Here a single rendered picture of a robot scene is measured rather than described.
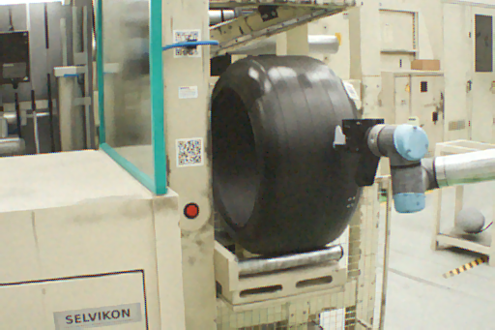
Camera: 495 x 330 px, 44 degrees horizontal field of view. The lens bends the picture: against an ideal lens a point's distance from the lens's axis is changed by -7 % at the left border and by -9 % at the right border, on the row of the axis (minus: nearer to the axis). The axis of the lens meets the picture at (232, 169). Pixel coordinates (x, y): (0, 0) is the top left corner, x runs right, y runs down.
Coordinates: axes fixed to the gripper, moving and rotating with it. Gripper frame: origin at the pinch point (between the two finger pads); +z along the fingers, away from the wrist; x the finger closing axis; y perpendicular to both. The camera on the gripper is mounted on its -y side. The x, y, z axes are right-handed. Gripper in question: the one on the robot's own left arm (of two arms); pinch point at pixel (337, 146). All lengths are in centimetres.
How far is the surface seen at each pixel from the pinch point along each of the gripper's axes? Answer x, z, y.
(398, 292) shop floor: -142, 177, -104
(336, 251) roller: -8.2, 16.8, -31.3
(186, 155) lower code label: 34.1, 21.1, -0.9
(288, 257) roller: 7.4, 17.0, -31.2
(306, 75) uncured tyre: 2.6, 10.7, 18.8
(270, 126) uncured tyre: 16.5, 5.4, 5.9
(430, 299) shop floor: -153, 157, -106
